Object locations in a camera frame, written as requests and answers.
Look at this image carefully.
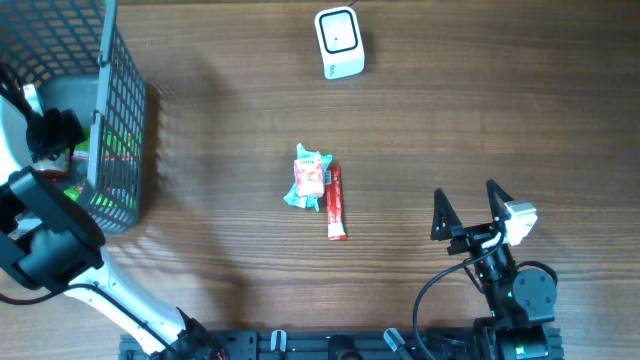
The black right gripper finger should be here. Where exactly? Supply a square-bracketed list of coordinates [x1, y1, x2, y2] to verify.
[486, 179, 513, 221]
[431, 188, 463, 240]

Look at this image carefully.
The red stick sachet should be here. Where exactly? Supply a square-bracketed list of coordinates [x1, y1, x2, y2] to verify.
[325, 165, 347, 241]

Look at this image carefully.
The teal wet wipes pack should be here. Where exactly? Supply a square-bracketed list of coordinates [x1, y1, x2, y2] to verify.
[283, 143, 333, 211]

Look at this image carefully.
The green snack bag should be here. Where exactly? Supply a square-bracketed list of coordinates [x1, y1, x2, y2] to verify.
[35, 128, 141, 208]

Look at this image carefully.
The orange tissue pack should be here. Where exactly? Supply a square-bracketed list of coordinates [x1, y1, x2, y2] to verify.
[294, 154, 325, 198]

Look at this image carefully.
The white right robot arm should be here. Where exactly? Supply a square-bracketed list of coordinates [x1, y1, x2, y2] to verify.
[431, 180, 558, 359]

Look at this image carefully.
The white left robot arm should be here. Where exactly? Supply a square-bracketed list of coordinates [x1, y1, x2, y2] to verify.
[1, 77, 224, 359]

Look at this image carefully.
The white barcode scanner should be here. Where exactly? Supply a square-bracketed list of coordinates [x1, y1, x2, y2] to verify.
[314, 6, 365, 80]

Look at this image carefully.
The grey plastic mesh basket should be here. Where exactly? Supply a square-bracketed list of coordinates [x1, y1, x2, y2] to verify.
[1, 0, 146, 236]

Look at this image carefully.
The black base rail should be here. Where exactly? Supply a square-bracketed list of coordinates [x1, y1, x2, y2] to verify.
[118, 327, 565, 360]

